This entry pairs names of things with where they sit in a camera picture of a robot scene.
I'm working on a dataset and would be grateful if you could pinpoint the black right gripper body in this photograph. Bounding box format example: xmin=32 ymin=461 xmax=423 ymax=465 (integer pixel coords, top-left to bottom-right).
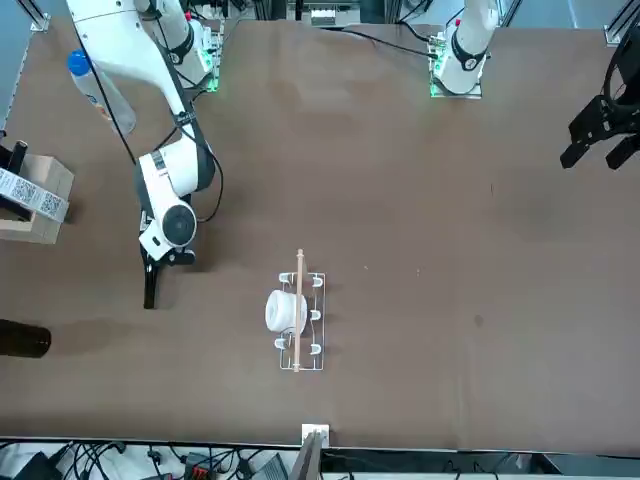
xmin=141 ymin=247 xmax=197 ymax=269

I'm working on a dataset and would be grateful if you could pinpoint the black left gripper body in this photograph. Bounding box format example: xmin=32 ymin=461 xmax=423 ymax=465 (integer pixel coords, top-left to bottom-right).
xmin=568 ymin=37 xmax=640 ymax=146

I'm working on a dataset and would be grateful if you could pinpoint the clear plastic bottle blue cap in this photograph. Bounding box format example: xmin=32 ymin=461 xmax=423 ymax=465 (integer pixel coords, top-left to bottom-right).
xmin=67 ymin=49 xmax=137 ymax=135

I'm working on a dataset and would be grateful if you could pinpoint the white label roll strip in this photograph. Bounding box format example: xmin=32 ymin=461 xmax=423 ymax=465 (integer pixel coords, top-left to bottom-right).
xmin=0 ymin=167 xmax=70 ymax=222

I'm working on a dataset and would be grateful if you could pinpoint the brown glass bottle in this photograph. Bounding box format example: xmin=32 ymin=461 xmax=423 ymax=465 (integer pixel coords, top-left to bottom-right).
xmin=0 ymin=319 xmax=53 ymax=360

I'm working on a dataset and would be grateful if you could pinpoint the black label dispenser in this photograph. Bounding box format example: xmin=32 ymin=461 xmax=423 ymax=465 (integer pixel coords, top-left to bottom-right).
xmin=0 ymin=141 xmax=37 ymax=224

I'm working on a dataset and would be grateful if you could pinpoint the white cup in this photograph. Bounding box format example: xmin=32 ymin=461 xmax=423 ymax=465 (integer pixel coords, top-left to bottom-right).
xmin=264 ymin=288 xmax=309 ymax=334

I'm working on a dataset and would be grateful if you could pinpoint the light wooden box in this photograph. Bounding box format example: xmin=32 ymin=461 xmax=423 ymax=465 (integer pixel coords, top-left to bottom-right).
xmin=0 ymin=153 xmax=76 ymax=245

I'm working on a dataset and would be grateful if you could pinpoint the red black power module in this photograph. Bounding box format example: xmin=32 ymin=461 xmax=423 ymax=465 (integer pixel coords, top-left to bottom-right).
xmin=183 ymin=452 xmax=212 ymax=477

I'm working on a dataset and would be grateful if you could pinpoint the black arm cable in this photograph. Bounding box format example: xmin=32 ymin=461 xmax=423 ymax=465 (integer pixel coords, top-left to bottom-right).
xmin=172 ymin=117 xmax=225 ymax=224

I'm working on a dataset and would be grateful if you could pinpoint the aluminium corner post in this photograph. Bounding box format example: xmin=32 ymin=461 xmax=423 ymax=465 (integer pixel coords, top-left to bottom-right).
xmin=603 ymin=0 xmax=640 ymax=45
xmin=29 ymin=0 xmax=51 ymax=32

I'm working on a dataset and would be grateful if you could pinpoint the white wire cup rack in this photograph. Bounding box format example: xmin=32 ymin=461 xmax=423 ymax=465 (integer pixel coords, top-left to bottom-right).
xmin=277 ymin=248 xmax=327 ymax=374

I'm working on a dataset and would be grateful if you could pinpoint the black base cable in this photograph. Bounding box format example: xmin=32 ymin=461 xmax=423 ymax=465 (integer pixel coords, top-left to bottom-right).
xmin=319 ymin=27 xmax=444 ymax=64

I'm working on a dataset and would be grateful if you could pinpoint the aluminium frame post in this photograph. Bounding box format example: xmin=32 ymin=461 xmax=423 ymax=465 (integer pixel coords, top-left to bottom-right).
xmin=289 ymin=423 xmax=331 ymax=480

